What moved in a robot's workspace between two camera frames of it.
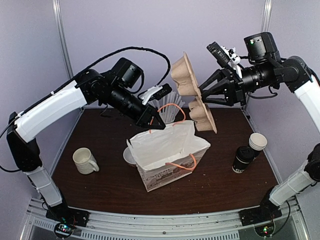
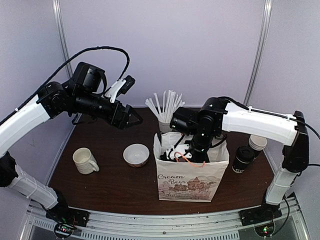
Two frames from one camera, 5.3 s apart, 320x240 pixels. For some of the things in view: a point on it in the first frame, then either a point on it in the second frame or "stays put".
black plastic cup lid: x=245 y=154 stays put
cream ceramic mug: x=85 y=162 stays put
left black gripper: x=147 y=115 to x=112 y=118
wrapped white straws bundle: x=168 y=105 stays put
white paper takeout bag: x=163 y=155 to x=188 y=181
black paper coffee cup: x=238 y=167 stays put
